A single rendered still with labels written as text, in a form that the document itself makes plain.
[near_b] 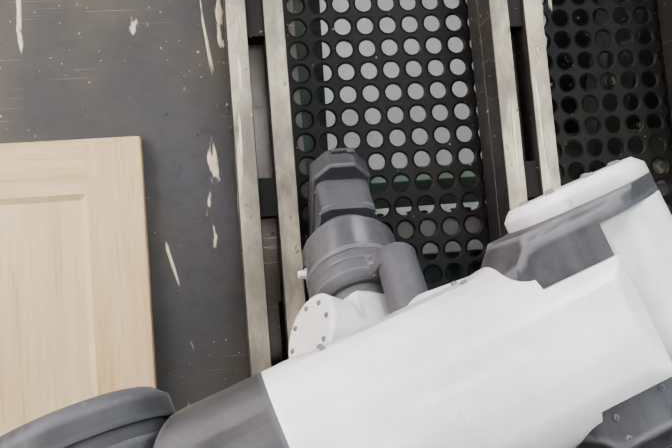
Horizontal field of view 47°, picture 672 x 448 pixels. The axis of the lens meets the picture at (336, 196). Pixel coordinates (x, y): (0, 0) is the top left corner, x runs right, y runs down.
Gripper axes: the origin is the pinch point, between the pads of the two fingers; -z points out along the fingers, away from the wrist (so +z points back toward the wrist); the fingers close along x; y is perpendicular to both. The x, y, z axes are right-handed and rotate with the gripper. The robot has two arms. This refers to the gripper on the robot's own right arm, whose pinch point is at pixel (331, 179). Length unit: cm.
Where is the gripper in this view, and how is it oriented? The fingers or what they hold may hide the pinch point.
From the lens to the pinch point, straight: 79.6
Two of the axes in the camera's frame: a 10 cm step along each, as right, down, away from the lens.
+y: -9.9, 0.7, -1.5
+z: 1.6, 6.2, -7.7
